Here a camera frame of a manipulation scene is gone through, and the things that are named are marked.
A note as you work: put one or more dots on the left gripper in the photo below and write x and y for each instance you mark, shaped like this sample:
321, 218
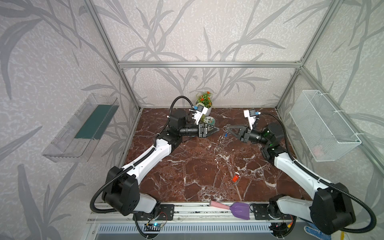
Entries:
202, 130

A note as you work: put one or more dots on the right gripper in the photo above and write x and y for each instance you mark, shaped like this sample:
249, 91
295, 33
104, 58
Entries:
243, 133

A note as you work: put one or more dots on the red key tag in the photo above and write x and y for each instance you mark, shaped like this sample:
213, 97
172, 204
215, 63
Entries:
236, 178

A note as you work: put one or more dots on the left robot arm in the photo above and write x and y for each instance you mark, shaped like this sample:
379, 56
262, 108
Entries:
121, 192

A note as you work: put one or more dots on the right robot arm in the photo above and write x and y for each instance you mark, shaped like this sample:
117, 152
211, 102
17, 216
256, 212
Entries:
330, 208

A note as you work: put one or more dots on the potted plant orange flowers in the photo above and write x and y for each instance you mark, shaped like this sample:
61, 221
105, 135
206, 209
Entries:
205, 99

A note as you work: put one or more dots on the green circuit board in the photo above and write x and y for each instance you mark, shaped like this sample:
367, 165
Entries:
154, 227

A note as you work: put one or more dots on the blue white work glove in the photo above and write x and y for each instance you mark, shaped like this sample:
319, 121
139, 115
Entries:
313, 231

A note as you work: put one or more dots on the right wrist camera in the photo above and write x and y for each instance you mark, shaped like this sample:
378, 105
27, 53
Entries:
252, 116

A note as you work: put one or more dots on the purple scoop pink handle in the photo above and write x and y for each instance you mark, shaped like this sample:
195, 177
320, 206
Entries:
239, 210

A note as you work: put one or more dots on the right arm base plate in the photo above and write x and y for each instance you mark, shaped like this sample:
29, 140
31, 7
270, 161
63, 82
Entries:
260, 211

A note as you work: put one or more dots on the white wire basket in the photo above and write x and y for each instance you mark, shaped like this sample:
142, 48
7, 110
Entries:
324, 130

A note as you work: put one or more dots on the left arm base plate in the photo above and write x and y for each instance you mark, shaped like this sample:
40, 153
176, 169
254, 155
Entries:
163, 212

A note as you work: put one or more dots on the clear plastic wall shelf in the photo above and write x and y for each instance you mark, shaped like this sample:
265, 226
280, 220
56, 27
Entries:
78, 139

